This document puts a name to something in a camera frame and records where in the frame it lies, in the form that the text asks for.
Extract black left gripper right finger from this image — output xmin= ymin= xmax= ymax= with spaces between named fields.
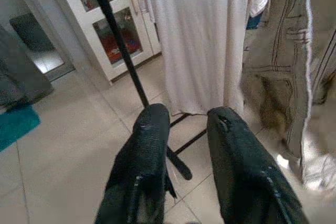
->
xmin=207 ymin=106 xmax=308 ymax=224

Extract plain white t-shirt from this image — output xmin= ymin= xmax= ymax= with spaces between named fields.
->
xmin=139 ymin=0 xmax=270 ymax=116

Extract white glass-door cabinet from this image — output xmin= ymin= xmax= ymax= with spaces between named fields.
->
xmin=52 ymin=0 xmax=162 ymax=86

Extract dark grey curtain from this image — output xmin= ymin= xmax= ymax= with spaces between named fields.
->
xmin=0 ymin=23 xmax=55 ymax=106

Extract teal floor mat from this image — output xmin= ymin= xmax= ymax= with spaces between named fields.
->
xmin=0 ymin=104 xmax=41 ymax=153

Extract black clothes rack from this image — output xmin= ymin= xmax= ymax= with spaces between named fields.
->
xmin=88 ymin=0 xmax=209 ymax=182

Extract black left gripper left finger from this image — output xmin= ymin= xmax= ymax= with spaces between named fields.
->
xmin=94 ymin=103 xmax=171 ymax=224

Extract blue denim garment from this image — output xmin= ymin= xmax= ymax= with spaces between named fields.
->
xmin=245 ymin=0 xmax=279 ymax=30

